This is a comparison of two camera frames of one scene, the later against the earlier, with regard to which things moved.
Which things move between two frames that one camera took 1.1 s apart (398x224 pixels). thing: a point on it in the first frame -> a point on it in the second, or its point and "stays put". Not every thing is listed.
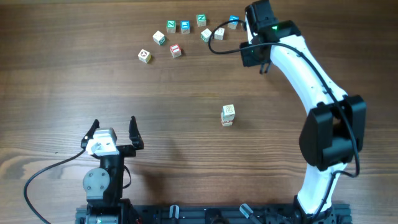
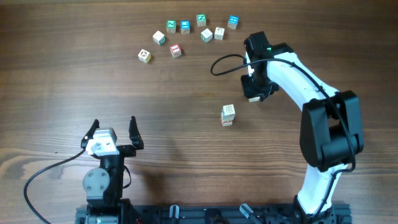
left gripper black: (129, 151) stays put
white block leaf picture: (226, 117) stays put
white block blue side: (228, 112) stays put
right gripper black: (246, 60) -> (270, 90)
